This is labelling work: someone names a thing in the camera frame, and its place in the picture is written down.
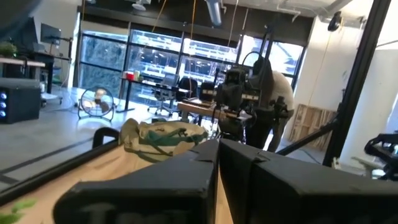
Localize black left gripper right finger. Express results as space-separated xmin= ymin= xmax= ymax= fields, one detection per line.
xmin=219 ymin=139 xmax=398 ymax=224

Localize computer tower blue lights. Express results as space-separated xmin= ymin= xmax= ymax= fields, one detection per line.
xmin=0 ymin=77 xmax=42 ymax=124

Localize wooden pallet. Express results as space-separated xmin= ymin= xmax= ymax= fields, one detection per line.
xmin=288 ymin=103 xmax=339 ymax=151

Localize black frame hook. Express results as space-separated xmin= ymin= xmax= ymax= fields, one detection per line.
xmin=91 ymin=126 xmax=121 ymax=149

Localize black floor fan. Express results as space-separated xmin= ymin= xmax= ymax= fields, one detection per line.
xmin=76 ymin=86 xmax=115 ymax=123

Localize black office desk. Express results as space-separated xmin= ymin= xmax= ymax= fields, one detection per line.
xmin=116 ymin=76 xmax=193 ymax=113

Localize grey ceiling pipe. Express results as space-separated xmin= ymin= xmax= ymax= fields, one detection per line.
xmin=204 ymin=0 xmax=223 ymax=27

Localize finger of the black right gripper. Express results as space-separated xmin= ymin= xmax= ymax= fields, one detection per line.
xmin=229 ymin=84 xmax=243 ymax=110
xmin=216 ymin=84 xmax=230 ymax=110

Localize beige green gardening bag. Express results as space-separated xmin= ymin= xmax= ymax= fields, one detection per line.
xmin=119 ymin=117 xmax=210 ymax=163

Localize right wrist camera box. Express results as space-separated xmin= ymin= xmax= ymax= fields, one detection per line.
xmin=224 ymin=67 xmax=249 ymax=85

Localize monitor on arm mount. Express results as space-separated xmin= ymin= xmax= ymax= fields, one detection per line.
xmin=39 ymin=22 xmax=73 ymax=47

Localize person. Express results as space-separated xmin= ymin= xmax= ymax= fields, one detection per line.
xmin=247 ymin=57 xmax=295 ymax=153

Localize black ceiling camera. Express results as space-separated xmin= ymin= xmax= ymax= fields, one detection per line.
xmin=326 ymin=11 xmax=343 ymax=32

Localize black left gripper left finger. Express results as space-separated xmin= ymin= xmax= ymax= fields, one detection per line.
xmin=52 ymin=139 xmax=220 ymax=224

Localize wooden table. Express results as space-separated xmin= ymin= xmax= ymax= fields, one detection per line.
xmin=177 ymin=101 xmax=252 ymax=123

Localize small potted plant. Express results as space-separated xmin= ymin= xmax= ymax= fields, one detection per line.
xmin=0 ymin=41 xmax=19 ymax=58

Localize red container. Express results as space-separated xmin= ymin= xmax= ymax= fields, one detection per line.
xmin=121 ymin=70 xmax=141 ymax=82

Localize dark desk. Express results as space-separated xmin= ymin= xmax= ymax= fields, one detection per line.
xmin=0 ymin=51 xmax=73 ymax=94

